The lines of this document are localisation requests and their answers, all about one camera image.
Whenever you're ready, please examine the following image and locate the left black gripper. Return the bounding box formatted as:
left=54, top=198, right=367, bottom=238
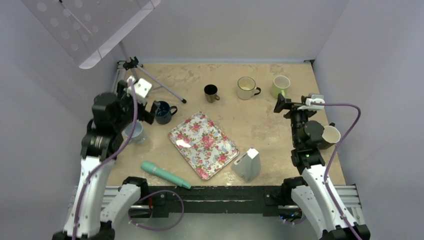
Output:
left=113, top=80, right=159, bottom=131

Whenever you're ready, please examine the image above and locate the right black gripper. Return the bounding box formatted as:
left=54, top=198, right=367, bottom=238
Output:
left=273, top=93, right=313, bottom=147

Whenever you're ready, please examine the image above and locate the dark blue mug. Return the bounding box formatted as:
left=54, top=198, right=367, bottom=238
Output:
left=155, top=100, right=178, bottom=125

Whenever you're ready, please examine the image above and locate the light green mug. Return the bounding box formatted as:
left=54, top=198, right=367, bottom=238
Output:
left=270, top=75, right=291, bottom=99

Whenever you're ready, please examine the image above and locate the grey mug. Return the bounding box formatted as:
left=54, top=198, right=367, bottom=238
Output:
left=122, top=121, right=146, bottom=144

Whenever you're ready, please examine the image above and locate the cream mug black handle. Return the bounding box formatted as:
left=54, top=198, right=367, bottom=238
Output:
left=236, top=76, right=262, bottom=100

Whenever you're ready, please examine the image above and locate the brown small mug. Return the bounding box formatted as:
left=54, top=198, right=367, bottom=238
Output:
left=203, top=84, right=221, bottom=103

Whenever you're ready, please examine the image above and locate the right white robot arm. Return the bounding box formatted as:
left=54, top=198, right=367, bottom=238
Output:
left=273, top=93, right=371, bottom=240

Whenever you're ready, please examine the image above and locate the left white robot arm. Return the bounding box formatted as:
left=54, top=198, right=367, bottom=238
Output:
left=52, top=78, right=159, bottom=240

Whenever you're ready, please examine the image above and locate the silver tripod stand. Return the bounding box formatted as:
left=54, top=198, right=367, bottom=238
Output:
left=112, top=40, right=187, bottom=104

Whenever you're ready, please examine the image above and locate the teal cylindrical bottle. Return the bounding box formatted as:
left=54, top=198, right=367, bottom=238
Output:
left=140, top=161, right=192, bottom=190

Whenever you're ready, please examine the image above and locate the silver wedge box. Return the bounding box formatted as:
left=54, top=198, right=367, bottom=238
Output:
left=231, top=148, right=262, bottom=183

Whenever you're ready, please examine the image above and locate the floral tray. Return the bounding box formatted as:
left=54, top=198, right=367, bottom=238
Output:
left=168, top=111, right=240, bottom=181

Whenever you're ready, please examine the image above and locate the perforated clear panel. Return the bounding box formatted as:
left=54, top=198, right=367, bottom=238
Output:
left=23, top=0, right=161, bottom=69

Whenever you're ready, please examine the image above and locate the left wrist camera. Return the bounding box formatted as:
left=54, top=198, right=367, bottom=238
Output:
left=126, top=75, right=153, bottom=105

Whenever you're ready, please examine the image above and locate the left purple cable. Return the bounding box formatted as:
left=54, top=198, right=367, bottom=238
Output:
left=71, top=79, right=185, bottom=240

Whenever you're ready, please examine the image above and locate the purple cable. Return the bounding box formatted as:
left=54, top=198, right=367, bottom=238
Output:
left=281, top=102, right=364, bottom=240
left=71, top=79, right=185, bottom=240

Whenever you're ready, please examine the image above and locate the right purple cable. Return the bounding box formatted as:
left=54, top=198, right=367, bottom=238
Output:
left=281, top=102, right=364, bottom=240

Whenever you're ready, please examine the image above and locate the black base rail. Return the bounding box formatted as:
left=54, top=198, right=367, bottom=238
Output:
left=135, top=185, right=303, bottom=222

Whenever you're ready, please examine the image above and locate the aluminium frame rail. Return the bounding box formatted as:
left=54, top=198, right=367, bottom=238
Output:
left=53, top=177, right=371, bottom=240

